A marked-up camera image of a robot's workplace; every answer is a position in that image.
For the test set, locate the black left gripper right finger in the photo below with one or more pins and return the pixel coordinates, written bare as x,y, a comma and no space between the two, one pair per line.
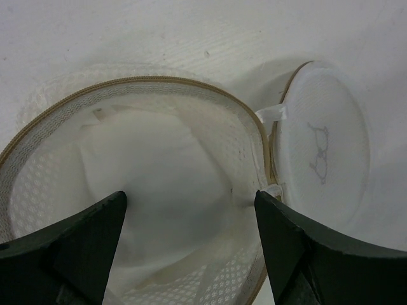
310,263

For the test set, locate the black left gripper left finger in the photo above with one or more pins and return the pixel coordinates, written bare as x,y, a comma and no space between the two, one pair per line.
67,262

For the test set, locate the white bra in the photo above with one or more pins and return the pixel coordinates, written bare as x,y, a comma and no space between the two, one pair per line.
182,208

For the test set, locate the round white mesh laundry bag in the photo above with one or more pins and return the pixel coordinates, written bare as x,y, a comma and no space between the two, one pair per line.
306,144

